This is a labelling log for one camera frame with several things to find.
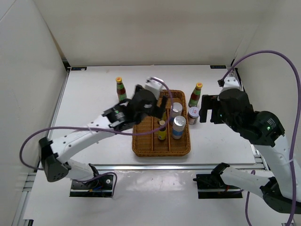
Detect red sauce bottle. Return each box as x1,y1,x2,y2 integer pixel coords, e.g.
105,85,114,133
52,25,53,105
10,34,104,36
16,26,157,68
188,82,203,107
116,77,127,101

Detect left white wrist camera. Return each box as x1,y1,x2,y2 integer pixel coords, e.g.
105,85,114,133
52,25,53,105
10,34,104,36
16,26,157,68
144,77,164,99

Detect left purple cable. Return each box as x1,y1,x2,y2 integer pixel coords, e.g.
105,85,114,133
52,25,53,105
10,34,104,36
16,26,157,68
19,76,174,170

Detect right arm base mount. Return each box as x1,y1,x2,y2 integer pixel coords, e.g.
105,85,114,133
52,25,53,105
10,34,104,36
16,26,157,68
193,162,243,199

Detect aluminium front rail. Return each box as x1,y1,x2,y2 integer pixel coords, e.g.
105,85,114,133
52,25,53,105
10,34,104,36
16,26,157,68
23,163,257,189

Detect right black table label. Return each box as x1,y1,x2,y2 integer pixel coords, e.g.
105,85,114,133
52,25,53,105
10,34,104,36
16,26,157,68
210,65,227,69

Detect wicker divided tray basket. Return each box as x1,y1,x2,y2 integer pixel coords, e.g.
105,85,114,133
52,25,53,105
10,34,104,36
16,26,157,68
132,90,191,157

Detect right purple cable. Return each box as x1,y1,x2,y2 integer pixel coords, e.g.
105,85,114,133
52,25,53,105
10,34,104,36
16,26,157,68
218,49,301,226

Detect left red sauce bottle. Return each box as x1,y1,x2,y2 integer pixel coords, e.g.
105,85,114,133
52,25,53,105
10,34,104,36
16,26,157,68
116,77,127,101

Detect small yellow bottle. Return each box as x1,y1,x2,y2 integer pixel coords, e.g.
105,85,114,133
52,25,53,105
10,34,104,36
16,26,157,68
161,111,166,121
158,120,166,141

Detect right red sauce bottle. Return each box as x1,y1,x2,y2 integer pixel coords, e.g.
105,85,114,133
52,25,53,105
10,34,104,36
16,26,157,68
188,82,203,107

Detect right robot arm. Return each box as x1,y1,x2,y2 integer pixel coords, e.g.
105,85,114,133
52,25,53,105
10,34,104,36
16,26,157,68
199,89,293,213

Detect left black table label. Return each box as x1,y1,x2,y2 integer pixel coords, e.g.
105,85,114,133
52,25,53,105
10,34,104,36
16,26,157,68
71,67,87,71

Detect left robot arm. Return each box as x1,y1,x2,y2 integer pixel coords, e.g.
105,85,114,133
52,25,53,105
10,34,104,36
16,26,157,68
39,80,167,188

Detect right white-lid brown jar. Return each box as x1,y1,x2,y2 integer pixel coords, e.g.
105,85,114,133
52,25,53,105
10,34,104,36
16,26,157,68
188,107,199,125

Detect silver-lid bead jar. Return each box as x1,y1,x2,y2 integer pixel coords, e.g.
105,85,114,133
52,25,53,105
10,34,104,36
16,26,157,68
169,102,183,125
172,116,186,139

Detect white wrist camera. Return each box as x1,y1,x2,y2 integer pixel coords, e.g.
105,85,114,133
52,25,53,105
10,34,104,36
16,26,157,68
144,77,164,99
218,77,240,93

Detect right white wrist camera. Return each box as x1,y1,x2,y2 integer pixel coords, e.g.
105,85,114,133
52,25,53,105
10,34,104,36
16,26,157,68
218,77,240,93

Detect black table label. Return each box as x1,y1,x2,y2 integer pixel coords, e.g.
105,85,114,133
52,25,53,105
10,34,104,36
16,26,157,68
210,65,227,69
71,67,87,71

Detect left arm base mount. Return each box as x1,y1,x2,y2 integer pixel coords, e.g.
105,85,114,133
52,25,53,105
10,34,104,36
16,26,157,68
69,164,118,198

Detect purple cable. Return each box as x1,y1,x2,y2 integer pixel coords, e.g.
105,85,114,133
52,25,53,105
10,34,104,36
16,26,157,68
218,49,301,226
19,76,174,170

